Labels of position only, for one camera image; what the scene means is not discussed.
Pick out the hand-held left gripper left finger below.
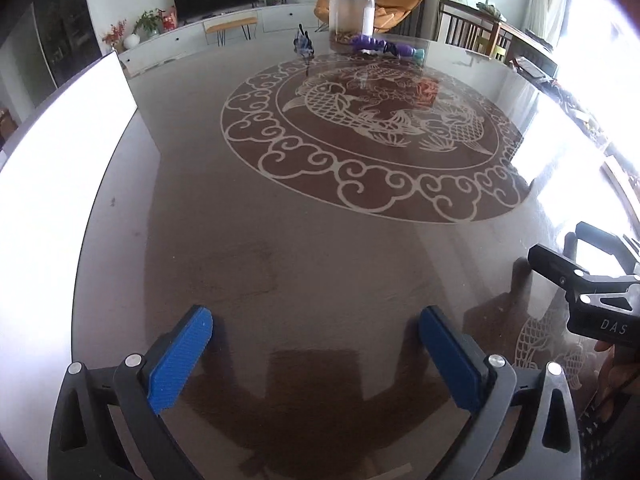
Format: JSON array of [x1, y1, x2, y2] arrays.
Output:
[[47, 305, 214, 480]]

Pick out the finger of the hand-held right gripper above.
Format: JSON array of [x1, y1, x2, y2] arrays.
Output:
[[527, 244, 640, 307], [565, 222, 640, 262]]

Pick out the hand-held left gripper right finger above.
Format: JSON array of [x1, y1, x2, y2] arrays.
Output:
[[419, 306, 583, 480]]

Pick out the person's right hand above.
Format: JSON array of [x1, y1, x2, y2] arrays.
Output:
[[594, 341, 640, 404]]

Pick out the dark dotted clothing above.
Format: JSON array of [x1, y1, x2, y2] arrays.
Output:
[[579, 389, 640, 480]]

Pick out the cluttered sideboard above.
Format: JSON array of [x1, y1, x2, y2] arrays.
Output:
[[509, 25, 640, 191]]

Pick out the wooden dining chair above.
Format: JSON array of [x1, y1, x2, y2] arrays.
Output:
[[437, 0, 512, 59]]

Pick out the purple toy wand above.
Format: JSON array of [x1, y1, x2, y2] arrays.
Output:
[[349, 34, 427, 64]]

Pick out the orange lounge chair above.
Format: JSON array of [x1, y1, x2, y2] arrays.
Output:
[[314, 0, 424, 35]]

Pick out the white tv cabinet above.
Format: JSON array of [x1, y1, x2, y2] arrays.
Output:
[[116, 2, 332, 79]]

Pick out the clear plastic jar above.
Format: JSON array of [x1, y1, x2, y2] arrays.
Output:
[[328, 0, 376, 44]]

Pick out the red flowers in white vase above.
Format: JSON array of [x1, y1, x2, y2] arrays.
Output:
[[101, 19, 141, 52]]

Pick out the leafy potted plant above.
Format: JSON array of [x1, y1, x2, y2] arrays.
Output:
[[132, 8, 164, 37]]

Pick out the small wooden bench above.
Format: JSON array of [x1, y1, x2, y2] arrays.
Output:
[[202, 16, 259, 42]]

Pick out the dark glass display cabinet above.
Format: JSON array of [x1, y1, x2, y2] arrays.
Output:
[[29, 0, 102, 87]]

